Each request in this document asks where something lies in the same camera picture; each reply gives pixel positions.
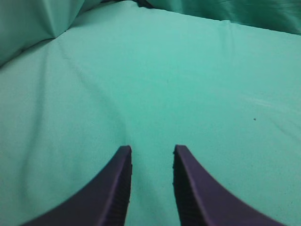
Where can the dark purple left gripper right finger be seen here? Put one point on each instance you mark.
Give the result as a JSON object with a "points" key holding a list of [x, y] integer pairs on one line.
{"points": [[202, 201]]}

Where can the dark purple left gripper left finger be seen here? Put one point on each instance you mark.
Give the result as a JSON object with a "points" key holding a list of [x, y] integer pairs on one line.
{"points": [[102, 202]]}

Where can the green table cloth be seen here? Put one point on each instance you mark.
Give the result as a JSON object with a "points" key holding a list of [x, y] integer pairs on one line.
{"points": [[151, 79]]}

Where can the green backdrop cloth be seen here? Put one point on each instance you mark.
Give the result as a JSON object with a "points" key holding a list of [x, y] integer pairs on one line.
{"points": [[24, 23]]}

